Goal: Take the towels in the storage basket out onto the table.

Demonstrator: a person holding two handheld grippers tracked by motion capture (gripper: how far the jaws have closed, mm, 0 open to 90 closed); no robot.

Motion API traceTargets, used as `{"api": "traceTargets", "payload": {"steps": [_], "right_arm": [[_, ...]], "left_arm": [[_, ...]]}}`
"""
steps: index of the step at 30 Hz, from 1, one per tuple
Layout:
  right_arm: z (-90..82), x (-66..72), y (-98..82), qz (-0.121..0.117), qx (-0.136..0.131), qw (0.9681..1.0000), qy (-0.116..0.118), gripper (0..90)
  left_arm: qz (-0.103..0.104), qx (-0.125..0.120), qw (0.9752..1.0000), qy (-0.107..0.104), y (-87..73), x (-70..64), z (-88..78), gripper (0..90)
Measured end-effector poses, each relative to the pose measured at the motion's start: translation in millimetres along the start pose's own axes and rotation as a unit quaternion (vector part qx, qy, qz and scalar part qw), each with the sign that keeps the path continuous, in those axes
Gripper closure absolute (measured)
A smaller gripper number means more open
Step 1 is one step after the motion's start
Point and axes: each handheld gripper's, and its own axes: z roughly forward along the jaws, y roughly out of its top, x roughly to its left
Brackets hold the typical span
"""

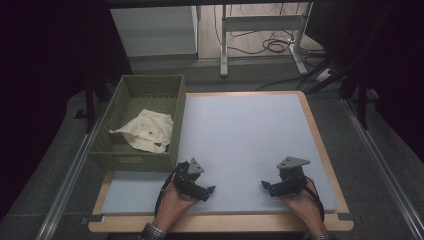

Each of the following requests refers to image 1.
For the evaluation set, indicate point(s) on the wooden table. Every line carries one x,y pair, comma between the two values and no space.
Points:
233,223

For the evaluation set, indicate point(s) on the black tape piece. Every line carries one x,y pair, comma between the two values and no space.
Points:
93,219
345,216

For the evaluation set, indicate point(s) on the cream bear-print cloth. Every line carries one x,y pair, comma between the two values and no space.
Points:
150,130

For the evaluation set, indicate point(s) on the metal floor rail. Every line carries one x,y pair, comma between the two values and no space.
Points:
66,186
383,166

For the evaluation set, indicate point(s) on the person's right hand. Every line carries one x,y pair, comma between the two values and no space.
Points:
308,210

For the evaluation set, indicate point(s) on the person's left hand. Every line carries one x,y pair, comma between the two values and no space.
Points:
173,208

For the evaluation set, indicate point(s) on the white power strip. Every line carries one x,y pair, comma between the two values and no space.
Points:
323,75

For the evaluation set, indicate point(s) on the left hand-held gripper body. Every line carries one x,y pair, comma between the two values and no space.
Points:
185,180

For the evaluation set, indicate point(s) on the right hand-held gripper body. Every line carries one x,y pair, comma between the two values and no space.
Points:
291,181

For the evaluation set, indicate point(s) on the white desk frame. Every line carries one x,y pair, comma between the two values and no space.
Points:
260,23

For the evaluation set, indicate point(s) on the grey foam mat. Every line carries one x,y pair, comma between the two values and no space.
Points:
246,133

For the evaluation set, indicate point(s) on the black stand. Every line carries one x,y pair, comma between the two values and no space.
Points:
89,106
361,100

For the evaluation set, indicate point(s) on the green woven basket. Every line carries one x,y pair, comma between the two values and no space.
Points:
128,100

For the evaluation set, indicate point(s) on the white cabinet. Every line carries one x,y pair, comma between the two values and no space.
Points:
153,31

